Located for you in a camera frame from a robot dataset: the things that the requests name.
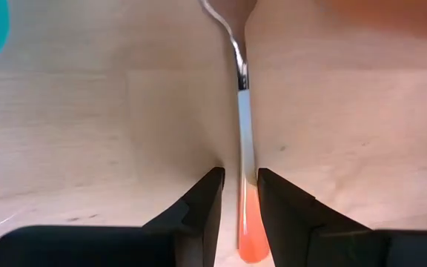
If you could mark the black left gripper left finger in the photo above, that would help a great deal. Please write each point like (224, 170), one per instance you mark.
(124, 246)

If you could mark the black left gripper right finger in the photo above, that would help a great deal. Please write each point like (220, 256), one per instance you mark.
(347, 248)

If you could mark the orange plastic bin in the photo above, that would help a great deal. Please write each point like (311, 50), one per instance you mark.
(391, 13)

